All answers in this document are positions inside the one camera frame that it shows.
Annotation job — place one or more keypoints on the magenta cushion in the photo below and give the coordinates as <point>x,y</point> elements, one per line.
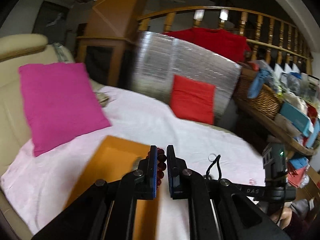
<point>59,104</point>

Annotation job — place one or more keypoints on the wooden stair railing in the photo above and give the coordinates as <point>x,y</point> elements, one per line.
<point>269,37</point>

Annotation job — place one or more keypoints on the beige leather armchair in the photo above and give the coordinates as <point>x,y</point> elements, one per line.
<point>24,165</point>

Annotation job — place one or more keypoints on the silver foil insulation panel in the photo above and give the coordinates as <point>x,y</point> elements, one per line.
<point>160,57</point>

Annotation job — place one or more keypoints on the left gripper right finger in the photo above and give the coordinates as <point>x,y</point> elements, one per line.
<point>217,208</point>

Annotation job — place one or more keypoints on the right hand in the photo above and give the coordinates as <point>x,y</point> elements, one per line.
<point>282,217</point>

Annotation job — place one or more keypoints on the wooden cabinet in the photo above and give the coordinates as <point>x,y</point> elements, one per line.
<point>112,24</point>

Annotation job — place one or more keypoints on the red cushion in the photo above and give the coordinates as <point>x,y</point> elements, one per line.
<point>192,100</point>

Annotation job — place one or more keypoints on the wooden shelf table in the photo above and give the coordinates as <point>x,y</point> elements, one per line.
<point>277,131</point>

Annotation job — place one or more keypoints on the orange cardboard tray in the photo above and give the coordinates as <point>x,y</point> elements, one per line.
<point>114,158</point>

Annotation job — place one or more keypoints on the red garment on railing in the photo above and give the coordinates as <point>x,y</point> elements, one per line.
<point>219,41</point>

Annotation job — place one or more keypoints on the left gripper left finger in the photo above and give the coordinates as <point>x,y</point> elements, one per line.
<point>106,210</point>

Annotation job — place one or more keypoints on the wicker basket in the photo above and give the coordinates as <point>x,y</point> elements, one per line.
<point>267,102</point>

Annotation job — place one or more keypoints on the blue cloth in basket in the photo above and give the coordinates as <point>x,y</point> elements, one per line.
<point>258,82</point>

